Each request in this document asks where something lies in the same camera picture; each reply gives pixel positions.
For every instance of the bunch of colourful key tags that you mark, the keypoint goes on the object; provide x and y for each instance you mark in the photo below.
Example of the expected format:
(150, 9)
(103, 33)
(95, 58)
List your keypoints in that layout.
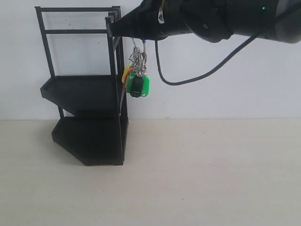
(135, 79)

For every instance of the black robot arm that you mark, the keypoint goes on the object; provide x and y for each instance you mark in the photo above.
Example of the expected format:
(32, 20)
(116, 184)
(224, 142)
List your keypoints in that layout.
(212, 20)

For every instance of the black two-tier metal rack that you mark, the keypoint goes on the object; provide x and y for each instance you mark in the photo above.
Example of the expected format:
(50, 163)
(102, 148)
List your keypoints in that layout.
(92, 108)

